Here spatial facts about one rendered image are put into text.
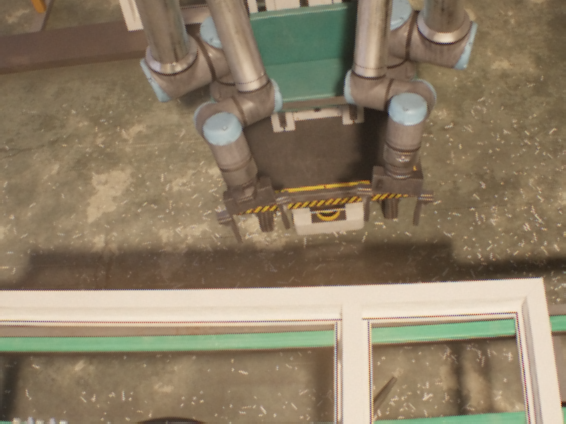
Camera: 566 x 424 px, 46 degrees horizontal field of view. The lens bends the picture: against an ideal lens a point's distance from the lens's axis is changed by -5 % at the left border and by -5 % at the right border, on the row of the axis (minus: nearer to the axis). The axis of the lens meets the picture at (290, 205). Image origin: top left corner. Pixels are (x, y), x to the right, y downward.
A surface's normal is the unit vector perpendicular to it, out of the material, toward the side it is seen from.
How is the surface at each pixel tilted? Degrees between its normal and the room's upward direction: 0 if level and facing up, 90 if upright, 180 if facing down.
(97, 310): 90
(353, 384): 0
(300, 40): 90
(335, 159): 0
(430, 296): 0
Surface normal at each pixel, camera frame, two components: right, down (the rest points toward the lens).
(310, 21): 0.05, 0.84
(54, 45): -0.11, -0.54
